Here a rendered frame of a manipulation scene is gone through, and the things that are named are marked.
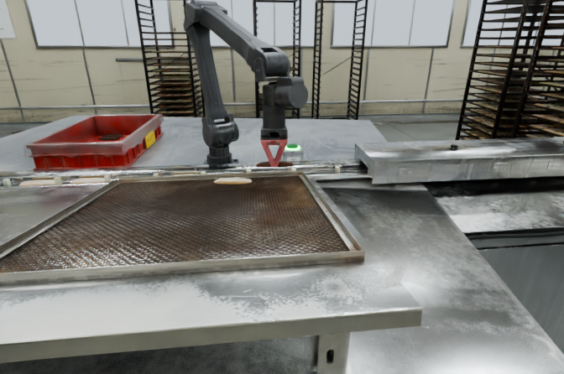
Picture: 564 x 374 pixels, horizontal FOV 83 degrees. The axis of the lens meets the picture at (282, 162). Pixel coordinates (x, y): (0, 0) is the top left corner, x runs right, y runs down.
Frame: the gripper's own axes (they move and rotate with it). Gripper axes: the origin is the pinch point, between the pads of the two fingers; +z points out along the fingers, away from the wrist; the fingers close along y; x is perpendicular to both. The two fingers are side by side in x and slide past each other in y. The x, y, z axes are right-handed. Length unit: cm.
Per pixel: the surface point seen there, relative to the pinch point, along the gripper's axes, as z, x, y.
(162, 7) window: -142, 162, 426
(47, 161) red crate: 5, 78, 27
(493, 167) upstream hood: 4, -67, 11
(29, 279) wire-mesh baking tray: 4, 29, -47
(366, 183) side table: 10.3, -29.3, 15.7
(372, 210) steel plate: 12.9, -26.1, -1.5
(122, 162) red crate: 6, 53, 29
